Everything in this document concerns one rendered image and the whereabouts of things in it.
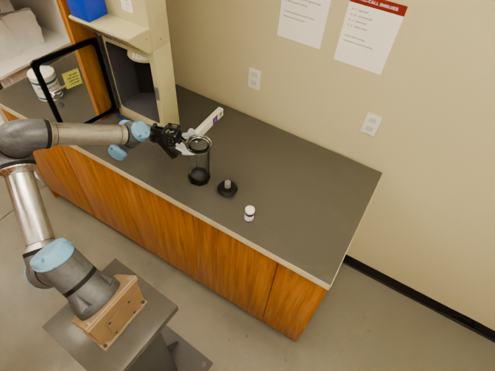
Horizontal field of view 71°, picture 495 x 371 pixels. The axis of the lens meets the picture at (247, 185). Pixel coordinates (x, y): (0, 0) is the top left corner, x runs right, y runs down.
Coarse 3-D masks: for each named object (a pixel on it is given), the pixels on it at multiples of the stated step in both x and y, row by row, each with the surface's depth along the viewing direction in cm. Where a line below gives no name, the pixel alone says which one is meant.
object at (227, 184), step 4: (228, 180) 153; (220, 184) 155; (224, 184) 156; (228, 184) 152; (232, 184) 156; (220, 188) 154; (224, 188) 154; (228, 188) 154; (232, 188) 154; (236, 188) 155; (220, 192) 154; (224, 192) 153; (228, 192) 153; (232, 192) 153; (228, 196) 155
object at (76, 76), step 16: (64, 48) 144; (48, 64) 142; (64, 64) 147; (80, 64) 153; (96, 64) 159; (48, 80) 146; (64, 80) 151; (80, 80) 157; (96, 80) 163; (64, 96) 155; (80, 96) 161; (96, 96) 168; (64, 112) 159; (80, 112) 166; (96, 112) 173
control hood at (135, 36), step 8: (72, 16) 137; (104, 16) 138; (112, 16) 139; (80, 24) 142; (88, 24) 134; (96, 24) 134; (104, 24) 134; (112, 24) 135; (120, 24) 135; (128, 24) 135; (136, 24) 136; (104, 32) 133; (112, 32) 131; (120, 32) 131; (128, 32) 131; (136, 32) 132; (144, 32) 133; (120, 40) 135; (128, 40) 129; (136, 40) 132; (144, 40) 135; (136, 48) 136; (144, 48) 137
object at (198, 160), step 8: (192, 136) 146; (200, 136) 147; (192, 144) 148; (200, 144) 150; (208, 144) 144; (208, 152) 146; (192, 160) 146; (200, 160) 146; (208, 160) 150; (192, 168) 150; (200, 168) 149; (192, 176) 155; (200, 176) 154
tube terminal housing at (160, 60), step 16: (112, 0) 135; (144, 0) 127; (160, 0) 133; (128, 16) 136; (144, 16) 132; (160, 16) 137; (160, 32) 141; (128, 48) 148; (160, 48) 145; (160, 64) 149; (160, 80) 154; (160, 96) 159; (176, 96) 170; (128, 112) 182; (160, 112) 167; (176, 112) 176
